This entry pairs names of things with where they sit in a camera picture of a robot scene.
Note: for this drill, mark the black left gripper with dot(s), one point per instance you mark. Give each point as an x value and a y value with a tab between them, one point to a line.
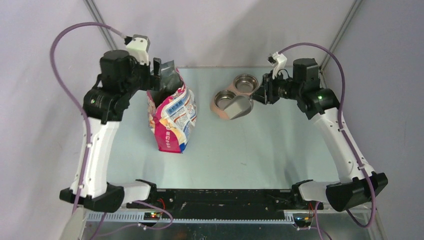
152	81

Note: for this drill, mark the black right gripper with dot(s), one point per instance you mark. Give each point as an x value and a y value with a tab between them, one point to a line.
265	93

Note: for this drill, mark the metal food scoop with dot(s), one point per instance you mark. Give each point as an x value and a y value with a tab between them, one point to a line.
240	106

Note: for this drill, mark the pet food bag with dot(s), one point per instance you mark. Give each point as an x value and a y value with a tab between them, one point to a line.
172	111

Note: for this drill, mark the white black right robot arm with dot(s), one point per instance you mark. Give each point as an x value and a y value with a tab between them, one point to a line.
358	180

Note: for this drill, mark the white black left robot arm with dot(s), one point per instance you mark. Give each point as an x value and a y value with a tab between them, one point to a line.
121	76

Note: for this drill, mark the steel bowl far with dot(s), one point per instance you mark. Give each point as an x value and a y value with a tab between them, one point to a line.
246	84

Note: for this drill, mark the steel bowl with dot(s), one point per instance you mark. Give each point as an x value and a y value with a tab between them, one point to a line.
223	99
246	84

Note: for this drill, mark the steel bowl near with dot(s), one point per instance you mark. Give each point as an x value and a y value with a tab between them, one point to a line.
223	99

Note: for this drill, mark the pink double bowl stand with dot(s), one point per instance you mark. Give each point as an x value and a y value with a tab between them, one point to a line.
220	113

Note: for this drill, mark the right circuit board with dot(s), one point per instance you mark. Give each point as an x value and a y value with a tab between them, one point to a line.
302	223

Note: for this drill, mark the circuit board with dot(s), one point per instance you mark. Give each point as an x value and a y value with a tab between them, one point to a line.
302	223
152	216

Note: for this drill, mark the left circuit board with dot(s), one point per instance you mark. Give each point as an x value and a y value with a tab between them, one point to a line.
152	216

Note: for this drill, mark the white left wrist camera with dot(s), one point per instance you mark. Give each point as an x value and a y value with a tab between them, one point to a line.
138	47

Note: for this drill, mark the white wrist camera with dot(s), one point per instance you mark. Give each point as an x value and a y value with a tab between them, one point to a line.
278	62
138	47

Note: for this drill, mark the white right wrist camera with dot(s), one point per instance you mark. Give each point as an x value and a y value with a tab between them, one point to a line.
278	62

